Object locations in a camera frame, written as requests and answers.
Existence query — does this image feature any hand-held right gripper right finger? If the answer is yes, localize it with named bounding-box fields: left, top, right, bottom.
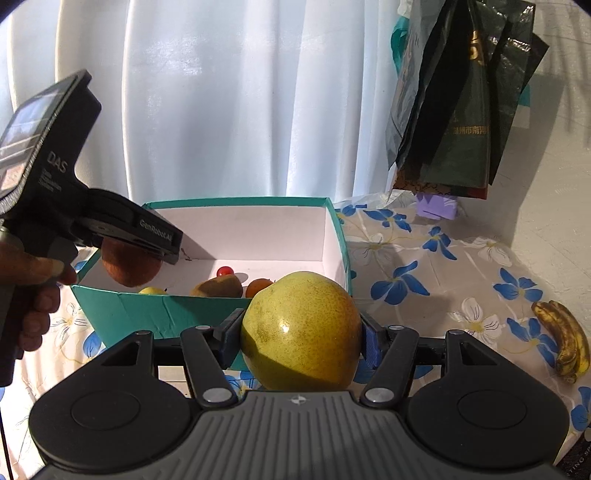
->
left=359, top=313, right=492, bottom=411

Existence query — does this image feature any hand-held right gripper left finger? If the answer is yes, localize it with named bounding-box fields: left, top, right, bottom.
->
left=99, top=308, right=245, bottom=411

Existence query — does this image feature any brown kiwi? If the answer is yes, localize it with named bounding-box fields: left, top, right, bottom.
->
left=190, top=274, right=244, bottom=299

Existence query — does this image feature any small orange tangerine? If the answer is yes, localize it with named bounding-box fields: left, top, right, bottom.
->
left=245, top=277, right=276, bottom=298

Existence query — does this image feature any large yellow pear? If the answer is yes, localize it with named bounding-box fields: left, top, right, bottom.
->
left=240, top=271, right=363, bottom=392

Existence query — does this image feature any teal cardboard box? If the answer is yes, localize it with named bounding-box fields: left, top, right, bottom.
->
left=70, top=197, right=354, bottom=372

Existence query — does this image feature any small dark red apple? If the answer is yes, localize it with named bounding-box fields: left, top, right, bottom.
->
left=100, top=235, right=163, bottom=288

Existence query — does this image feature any brown spotted banana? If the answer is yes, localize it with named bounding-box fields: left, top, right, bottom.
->
left=531, top=301, right=571, bottom=370

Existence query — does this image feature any person's left hand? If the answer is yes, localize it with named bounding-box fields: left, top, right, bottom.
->
left=0, top=240, right=79, bottom=354

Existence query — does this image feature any blue floral tablecloth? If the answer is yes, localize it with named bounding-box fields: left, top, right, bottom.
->
left=0, top=191, right=591, bottom=480

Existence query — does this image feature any purple folded paper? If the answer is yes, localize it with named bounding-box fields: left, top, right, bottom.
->
left=416, top=191, right=459, bottom=219

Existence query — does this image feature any yellow streaked banana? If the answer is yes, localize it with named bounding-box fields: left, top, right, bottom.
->
left=549, top=300, right=591, bottom=385

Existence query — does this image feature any dark green printed bag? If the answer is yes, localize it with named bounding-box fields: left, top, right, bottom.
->
left=392, top=0, right=514, bottom=200

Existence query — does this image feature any grey translucent plastic bag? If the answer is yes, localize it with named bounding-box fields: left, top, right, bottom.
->
left=385, top=18, right=445, bottom=168

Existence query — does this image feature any black printed box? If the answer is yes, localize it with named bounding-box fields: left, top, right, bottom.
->
left=554, top=436, right=591, bottom=480

